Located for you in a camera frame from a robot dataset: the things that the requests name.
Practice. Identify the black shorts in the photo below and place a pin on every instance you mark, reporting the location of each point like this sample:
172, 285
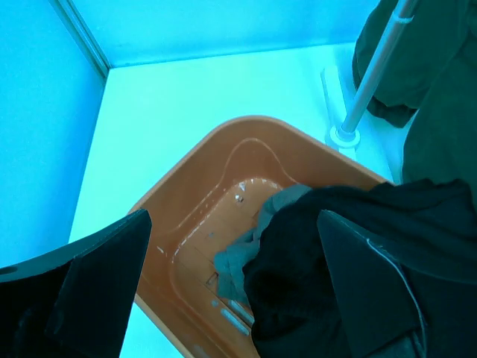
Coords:
428, 229

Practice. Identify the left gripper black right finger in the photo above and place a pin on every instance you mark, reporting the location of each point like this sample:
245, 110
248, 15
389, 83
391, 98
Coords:
379, 311

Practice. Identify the olive green shorts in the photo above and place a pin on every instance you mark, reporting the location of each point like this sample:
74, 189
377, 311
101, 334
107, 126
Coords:
429, 85

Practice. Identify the grey shorts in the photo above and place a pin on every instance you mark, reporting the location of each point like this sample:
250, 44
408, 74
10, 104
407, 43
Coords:
230, 262

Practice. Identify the orange plastic laundry basket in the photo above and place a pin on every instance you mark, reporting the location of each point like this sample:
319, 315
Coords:
209, 199

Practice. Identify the white metal clothes rack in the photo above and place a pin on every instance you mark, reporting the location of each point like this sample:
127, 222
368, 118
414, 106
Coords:
343, 134

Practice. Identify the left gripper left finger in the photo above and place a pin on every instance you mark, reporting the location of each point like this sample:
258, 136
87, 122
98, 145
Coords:
75, 301

